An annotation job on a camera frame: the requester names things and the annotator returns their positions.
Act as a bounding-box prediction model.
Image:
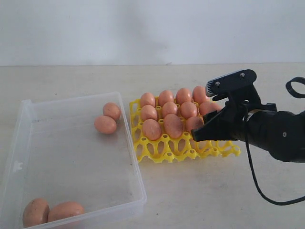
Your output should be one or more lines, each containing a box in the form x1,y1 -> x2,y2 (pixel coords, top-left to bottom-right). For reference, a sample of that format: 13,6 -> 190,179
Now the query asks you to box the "black cable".
243,76 -> 305,206

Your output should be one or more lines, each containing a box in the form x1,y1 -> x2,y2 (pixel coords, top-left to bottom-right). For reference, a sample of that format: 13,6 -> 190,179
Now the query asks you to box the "yellow plastic egg tray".
129,99 -> 241,163

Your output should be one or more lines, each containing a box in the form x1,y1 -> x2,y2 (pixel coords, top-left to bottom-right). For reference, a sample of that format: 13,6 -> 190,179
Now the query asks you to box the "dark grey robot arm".
191,101 -> 305,163

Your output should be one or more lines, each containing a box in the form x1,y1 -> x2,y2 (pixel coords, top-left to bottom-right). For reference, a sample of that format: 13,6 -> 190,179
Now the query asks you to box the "brown egg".
48,201 -> 84,222
94,115 -> 117,134
142,119 -> 162,141
102,102 -> 122,121
22,198 -> 50,228
163,114 -> 183,139
185,116 -> 204,133
180,101 -> 198,119
158,90 -> 174,107
175,87 -> 192,105
141,104 -> 158,121
193,85 -> 210,104
140,92 -> 156,107
199,101 -> 222,116

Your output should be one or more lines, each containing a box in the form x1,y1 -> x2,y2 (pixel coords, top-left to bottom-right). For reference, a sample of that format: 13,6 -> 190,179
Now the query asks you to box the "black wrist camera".
205,69 -> 261,104

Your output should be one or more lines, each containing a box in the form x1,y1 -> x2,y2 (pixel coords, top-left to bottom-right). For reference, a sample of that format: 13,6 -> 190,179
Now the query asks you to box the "clear plastic box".
0,92 -> 147,229

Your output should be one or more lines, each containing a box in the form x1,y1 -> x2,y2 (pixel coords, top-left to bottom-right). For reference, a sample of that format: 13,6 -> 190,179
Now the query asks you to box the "brown egg second row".
161,102 -> 178,118

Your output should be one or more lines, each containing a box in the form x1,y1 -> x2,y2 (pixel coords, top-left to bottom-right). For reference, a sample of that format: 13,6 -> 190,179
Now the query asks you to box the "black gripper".
191,101 -> 278,143

